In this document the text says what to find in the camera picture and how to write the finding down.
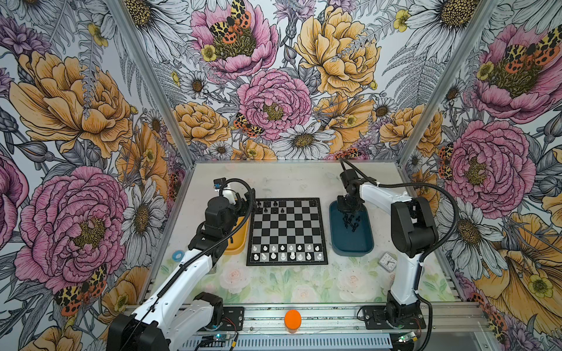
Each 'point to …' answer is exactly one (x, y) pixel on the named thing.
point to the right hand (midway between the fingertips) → (346, 214)
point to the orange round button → (293, 320)
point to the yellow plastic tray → (237, 240)
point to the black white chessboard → (287, 232)
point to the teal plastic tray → (345, 242)
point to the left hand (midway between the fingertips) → (244, 198)
